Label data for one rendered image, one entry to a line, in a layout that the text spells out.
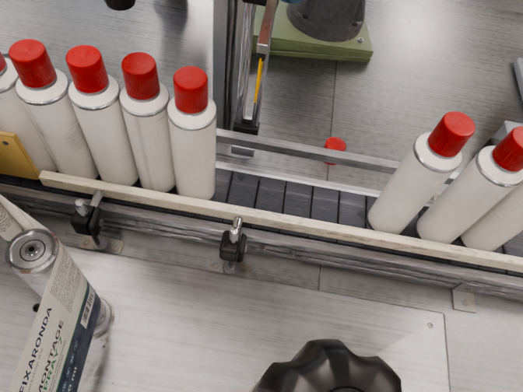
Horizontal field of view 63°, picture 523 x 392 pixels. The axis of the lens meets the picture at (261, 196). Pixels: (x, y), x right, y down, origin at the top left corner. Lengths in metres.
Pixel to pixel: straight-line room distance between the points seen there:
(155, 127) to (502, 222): 0.42
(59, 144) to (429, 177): 0.41
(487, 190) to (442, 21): 0.62
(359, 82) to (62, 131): 0.54
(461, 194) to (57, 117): 0.45
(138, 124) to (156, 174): 0.09
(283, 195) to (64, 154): 0.28
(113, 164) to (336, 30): 0.49
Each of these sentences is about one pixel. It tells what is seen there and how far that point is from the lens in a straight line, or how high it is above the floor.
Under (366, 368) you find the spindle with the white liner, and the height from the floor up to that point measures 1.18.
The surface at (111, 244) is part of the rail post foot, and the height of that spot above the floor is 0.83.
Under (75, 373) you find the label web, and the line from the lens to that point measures 0.46.
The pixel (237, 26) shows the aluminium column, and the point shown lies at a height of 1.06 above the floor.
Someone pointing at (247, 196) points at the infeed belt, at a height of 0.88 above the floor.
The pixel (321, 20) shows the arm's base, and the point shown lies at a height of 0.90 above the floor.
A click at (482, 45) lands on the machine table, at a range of 1.06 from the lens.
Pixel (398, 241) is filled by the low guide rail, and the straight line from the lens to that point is 0.56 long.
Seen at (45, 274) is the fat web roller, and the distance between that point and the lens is 0.37.
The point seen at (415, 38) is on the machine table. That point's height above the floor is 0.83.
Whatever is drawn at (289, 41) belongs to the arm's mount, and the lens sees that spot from 0.83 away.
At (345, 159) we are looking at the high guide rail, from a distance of 0.54.
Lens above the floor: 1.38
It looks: 58 degrees down
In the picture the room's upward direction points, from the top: 12 degrees clockwise
